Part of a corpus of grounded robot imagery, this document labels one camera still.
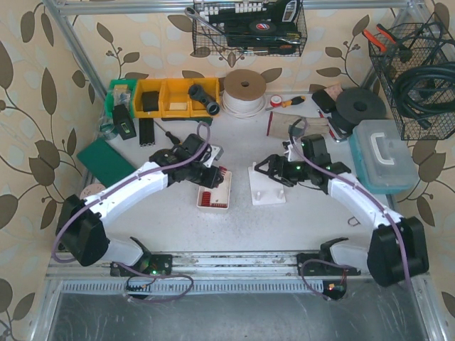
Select white parts tray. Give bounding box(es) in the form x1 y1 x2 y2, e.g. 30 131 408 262
196 170 232 214

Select black rubber disc spool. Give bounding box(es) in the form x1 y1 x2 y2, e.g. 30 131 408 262
331 87 387 134

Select white peg base plate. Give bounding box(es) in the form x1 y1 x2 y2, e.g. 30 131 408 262
248 162 286 206

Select green storage bin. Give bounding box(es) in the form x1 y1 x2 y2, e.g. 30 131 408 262
105 79 137 118

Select yellow storage bin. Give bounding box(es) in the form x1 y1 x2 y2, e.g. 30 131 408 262
133 77 220 119

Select black green battery box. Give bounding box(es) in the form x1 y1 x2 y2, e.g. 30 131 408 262
112 104 137 140

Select red handled tool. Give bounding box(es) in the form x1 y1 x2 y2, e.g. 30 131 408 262
317 109 349 144

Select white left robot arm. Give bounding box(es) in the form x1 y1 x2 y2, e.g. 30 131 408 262
55 134 224 266

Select black wire basket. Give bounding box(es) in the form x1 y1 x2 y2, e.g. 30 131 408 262
368 21 454 141
185 1 307 60

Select yellow black small screwdriver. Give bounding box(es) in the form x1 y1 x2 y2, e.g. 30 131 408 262
281 96 306 108

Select black coiled hose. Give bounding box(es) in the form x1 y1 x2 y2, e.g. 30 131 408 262
392 62 455 120

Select red large spring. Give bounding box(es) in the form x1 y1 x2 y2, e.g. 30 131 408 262
218 166 227 183

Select white cable spool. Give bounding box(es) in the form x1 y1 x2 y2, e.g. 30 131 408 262
222 69 267 119

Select clear glass jar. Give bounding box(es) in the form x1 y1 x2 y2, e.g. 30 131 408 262
98 117 117 141

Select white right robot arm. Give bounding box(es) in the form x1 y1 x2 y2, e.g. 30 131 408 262
254 134 429 287

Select black aluminium extrusion profile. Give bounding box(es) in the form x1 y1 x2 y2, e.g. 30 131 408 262
139 118 155 147

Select black wire basket centre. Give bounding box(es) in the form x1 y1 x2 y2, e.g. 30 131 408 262
185 1 307 60

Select black electrical tape roll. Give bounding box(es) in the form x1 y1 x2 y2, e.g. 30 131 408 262
248 20 277 36

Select black yellow handled screwdriver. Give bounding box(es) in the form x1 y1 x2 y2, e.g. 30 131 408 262
154 121 181 145

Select black sanding block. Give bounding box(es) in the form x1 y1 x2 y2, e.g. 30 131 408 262
311 90 336 114

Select red white tape roll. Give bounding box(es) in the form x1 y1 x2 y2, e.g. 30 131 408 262
269 94 282 107

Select black pipe fitting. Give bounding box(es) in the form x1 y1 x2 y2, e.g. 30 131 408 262
188 84 220 116

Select orange handled pliers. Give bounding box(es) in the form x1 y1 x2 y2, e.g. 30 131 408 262
362 23 397 53

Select red spring in tray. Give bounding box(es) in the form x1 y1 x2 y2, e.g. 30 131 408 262
200 191 211 207

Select round beige power socket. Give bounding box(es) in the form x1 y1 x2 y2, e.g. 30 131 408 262
79 183 106 200

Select beige work glove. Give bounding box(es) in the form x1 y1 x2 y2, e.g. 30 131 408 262
266 112 330 141

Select black wire basket right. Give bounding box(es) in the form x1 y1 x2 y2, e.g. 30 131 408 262
368 21 454 141

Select black box in bin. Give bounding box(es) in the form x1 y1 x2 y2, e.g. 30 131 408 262
141 91 159 112

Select clear teal toolbox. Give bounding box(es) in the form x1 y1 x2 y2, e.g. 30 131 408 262
348 119 419 195

